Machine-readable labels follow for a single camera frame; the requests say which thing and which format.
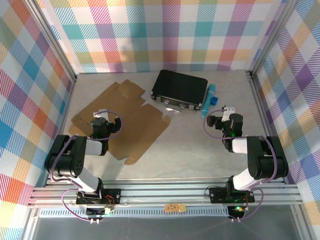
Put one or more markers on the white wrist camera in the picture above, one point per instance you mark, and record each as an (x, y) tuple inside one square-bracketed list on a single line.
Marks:
[(228, 112), (101, 113)]

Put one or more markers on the aluminium frame post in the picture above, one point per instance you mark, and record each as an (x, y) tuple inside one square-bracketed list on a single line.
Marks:
[(61, 57), (267, 50)]

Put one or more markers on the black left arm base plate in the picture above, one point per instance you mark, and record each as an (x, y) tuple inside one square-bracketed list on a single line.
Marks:
[(115, 192)]

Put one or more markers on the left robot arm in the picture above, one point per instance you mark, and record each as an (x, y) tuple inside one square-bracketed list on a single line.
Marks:
[(75, 160)]

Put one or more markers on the small brown circuit board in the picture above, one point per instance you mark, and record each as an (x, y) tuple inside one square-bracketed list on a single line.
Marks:
[(171, 207)]

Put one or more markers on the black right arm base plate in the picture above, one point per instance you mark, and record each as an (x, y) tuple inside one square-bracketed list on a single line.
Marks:
[(217, 196)]

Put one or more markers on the aluminium side rail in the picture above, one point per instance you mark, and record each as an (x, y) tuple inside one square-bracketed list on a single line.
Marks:
[(260, 105)]

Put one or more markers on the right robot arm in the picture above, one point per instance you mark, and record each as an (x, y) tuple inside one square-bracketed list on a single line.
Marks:
[(262, 160)]

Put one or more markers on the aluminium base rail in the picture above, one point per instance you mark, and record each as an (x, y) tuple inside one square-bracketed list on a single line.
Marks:
[(162, 193)]

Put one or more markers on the black briefcase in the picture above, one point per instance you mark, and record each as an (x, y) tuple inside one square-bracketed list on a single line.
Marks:
[(180, 87)]

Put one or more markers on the brown cardboard box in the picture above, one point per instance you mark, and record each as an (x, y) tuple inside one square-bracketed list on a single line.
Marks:
[(140, 125)]

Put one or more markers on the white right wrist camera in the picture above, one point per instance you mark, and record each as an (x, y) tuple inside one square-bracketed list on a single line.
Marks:
[(228, 112)]

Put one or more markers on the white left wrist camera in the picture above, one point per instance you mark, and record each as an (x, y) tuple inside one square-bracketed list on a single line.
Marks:
[(101, 113)]

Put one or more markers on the black right controller board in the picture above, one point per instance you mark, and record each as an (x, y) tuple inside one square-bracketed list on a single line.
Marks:
[(235, 212)]

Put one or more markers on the black controller board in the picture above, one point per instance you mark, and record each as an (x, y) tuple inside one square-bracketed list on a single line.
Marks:
[(95, 211), (235, 212)]

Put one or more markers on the small blue block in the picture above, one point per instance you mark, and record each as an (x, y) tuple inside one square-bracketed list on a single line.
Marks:
[(214, 100)]

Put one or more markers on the black left controller board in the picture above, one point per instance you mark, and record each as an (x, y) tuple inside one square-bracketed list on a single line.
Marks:
[(95, 211)]

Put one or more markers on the teal marker pen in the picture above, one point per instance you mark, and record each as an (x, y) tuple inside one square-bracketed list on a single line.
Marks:
[(208, 100)]

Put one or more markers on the small yellow tag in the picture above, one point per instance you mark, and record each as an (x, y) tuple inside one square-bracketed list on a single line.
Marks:
[(182, 207)]

